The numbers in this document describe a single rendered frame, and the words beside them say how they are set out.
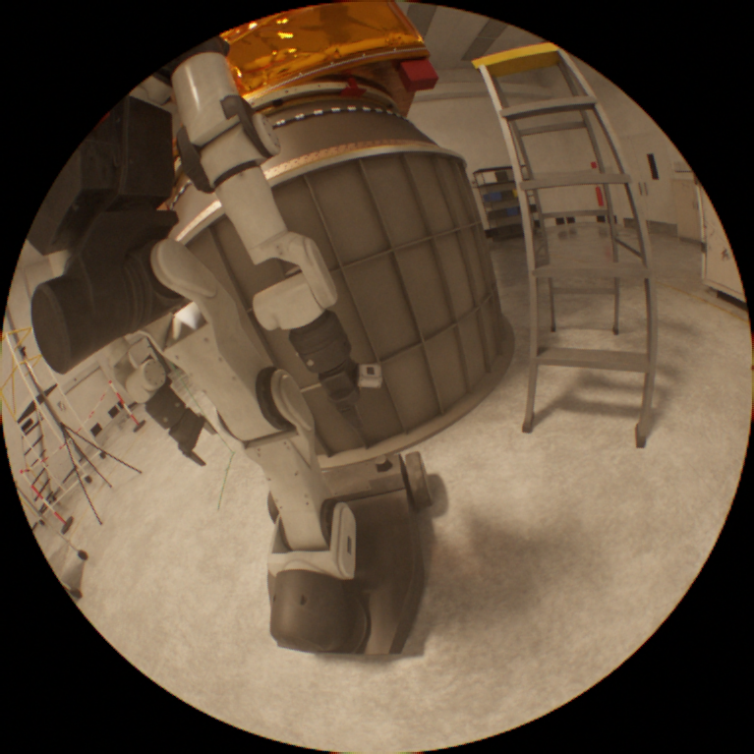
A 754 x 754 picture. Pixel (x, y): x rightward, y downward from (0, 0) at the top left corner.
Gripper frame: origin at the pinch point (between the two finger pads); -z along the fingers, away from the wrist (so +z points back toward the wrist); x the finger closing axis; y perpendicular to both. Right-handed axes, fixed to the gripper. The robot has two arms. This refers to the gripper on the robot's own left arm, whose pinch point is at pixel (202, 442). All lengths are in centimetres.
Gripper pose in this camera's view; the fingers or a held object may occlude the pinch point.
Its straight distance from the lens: 77.3
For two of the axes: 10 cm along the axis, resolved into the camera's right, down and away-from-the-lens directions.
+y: -9.4, 3.0, 1.4
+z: -3.2, -7.1, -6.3
